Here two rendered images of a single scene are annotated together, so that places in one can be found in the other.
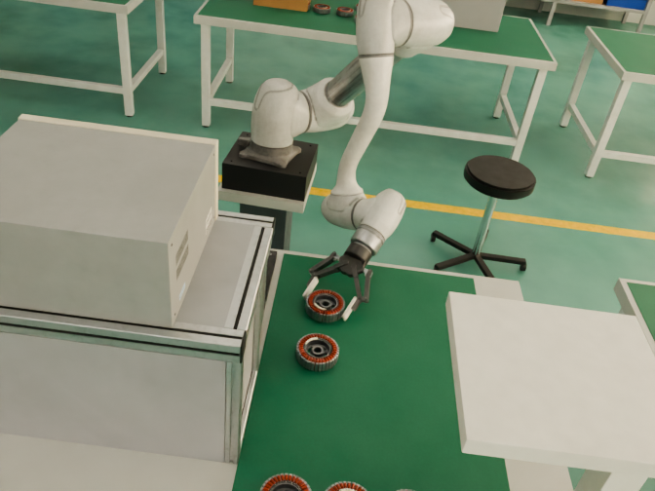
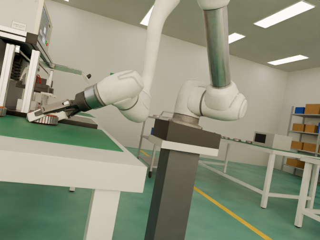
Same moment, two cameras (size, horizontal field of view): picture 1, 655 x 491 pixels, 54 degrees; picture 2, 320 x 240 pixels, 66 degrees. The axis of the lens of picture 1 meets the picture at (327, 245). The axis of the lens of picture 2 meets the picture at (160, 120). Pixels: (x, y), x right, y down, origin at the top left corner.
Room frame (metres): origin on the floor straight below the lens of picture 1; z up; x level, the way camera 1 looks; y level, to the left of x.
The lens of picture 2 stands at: (1.50, -1.07, 0.84)
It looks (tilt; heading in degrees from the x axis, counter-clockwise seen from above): 0 degrees down; 72
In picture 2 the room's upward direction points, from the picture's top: 10 degrees clockwise
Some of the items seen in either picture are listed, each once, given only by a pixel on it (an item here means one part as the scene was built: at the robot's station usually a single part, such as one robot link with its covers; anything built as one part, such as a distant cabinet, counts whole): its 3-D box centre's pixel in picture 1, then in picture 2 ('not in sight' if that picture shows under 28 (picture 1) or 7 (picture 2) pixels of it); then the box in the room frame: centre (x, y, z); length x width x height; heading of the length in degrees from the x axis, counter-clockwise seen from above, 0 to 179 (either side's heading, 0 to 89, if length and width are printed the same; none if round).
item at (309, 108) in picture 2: not in sight; (316, 110); (7.64, 4.08, 1.93); 0.42 x 0.40 x 0.29; 92
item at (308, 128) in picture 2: not in sight; (315, 129); (7.64, 4.04, 1.39); 0.40 x 0.28 x 0.22; 0
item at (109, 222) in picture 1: (92, 212); (7, 23); (1.06, 0.49, 1.22); 0.44 x 0.39 x 0.20; 90
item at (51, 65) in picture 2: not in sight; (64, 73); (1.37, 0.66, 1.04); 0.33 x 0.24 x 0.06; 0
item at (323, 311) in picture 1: (325, 305); (42, 118); (1.38, -0.02, 0.77); 0.11 x 0.11 x 0.04
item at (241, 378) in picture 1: (244, 366); not in sight; (0.98, 0.15, 0.91); 0.28 x 0.03 x 0.32; 0
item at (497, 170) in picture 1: (490, 220); not in sight; (2.73, -0.80, 0.28); 0.54 x 0.49 x 0.56; 0
